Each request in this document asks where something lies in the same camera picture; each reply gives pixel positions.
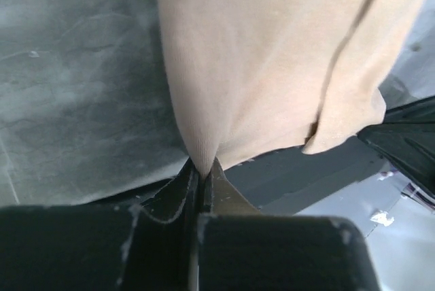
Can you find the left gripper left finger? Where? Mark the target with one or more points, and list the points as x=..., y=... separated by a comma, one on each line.
x=110, y=246

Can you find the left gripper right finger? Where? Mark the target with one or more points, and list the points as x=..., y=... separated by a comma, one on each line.
x=240, y=248

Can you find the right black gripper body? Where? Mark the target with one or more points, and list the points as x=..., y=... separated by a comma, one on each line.
x=406, y=139

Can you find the tan t shirt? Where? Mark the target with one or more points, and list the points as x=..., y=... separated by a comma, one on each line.
x=251, y=76

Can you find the black base beam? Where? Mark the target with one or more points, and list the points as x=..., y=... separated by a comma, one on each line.
x=280, y=181

